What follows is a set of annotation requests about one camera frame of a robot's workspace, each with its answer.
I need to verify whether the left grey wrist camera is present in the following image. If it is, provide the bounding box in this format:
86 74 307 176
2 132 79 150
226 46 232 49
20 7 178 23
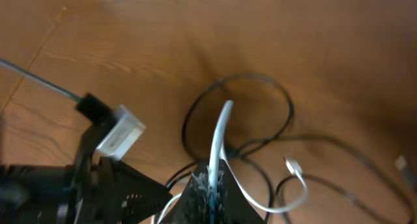
96 105 146 161

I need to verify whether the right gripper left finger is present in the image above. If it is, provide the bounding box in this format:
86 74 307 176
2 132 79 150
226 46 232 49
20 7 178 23
160 161 215 224

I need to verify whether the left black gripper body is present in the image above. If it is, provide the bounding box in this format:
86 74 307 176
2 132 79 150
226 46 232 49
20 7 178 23
1 125 104 223

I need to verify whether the white USB cable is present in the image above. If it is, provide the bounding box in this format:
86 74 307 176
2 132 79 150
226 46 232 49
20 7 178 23
151 99 309 224

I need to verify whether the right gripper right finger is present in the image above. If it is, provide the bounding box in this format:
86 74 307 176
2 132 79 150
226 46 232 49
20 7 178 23
214 160 265 224

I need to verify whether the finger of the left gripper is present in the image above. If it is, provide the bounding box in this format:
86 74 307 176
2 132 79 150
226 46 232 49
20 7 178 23
98 157 173 223

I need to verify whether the black USB cable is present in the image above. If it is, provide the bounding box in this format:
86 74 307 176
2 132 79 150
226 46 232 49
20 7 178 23
164 72 417 224

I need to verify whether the left camera black cable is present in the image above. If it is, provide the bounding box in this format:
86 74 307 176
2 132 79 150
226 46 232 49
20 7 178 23
0 57 115 124

